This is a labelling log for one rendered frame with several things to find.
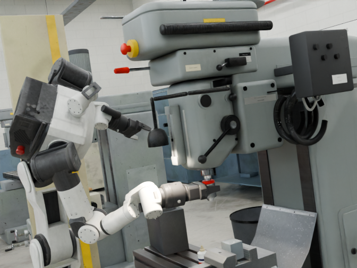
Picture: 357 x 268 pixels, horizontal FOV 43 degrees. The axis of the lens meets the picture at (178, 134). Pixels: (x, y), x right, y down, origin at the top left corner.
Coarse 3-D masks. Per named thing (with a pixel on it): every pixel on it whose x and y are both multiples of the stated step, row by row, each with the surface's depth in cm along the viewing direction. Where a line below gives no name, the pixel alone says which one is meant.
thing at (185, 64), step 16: (208, 48) 157; (224, 48) 160; (240, 48) 163; (160, 64) 162; (176, 64) 152; (192, 64) 153; (208, 64) 156; (256, 64) 166; (160, 80) 163; (176, 80) 155
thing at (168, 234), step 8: (168, 208) 202; (176, 208) 204; (160, 216) 199; (168, 216) 200; (176, 216) 201; (184, 216) 203; (152, 224) 210; (160, 224) 199; (168, 224) 200; (176, 224) 201; (184, 224) 202; (152, 232) 212; (160, 232) 199; (168, 232) 200; (176, 232) 201; (184, 232) 202; (152, 240) 214; (160, 240) 201; (168, 240) 200; (176, 240) 201; (184, 240) 202; (160, 248) 203; (168, 248) 200; (176, 248) 201; (184, 248) 202
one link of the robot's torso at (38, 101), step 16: (32, 80) 173; (32, 96) 169; (48, 96) 172; (64, 96) 176; (16, 112) 161; (32, 112) 165; (48, 112) 168; (64, 112) 172; (16, 128) 166; (32, 128) 166; (48, 128) 165; (64, 128) 167; (80, 128) 171; (16, 144) 173; (32, 144) 167; (48, 144) 168; (80, 144) 169
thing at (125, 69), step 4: (116, 68) 163; (120, 68) 163; (124, 68) 163; (128, 68) 164; (132, 68) 166; (136, 68) 166; (140, 68) 167; (144, 68) 168; (148, 68) 168; (116, 72) 162; (120, 72) 163; (124, 72) 164; (128, 72) 164
